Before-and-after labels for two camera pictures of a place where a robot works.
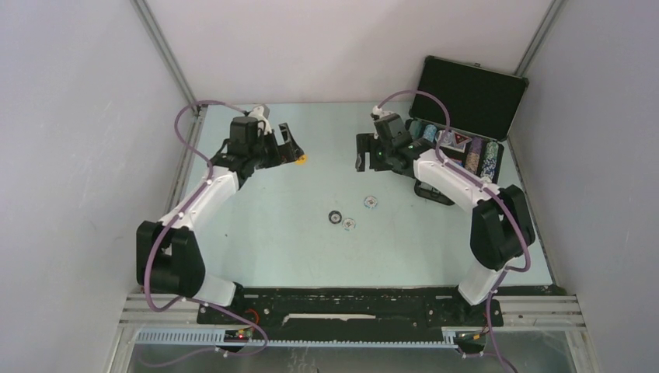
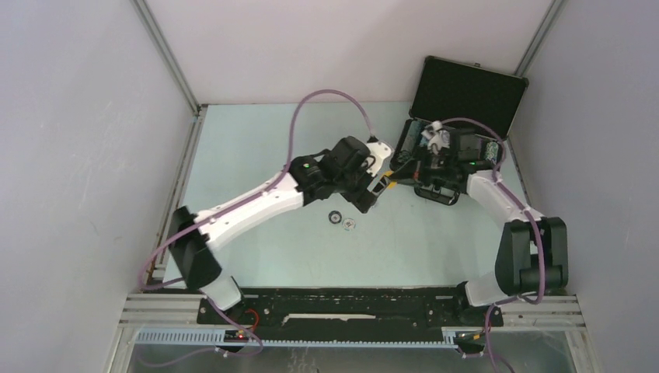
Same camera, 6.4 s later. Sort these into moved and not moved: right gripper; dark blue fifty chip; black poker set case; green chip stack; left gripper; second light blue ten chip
Moved: left gripper; right gripper
Not moved: green chip stack; dark blue fifty chip; black poker set case; second light blue ten chip
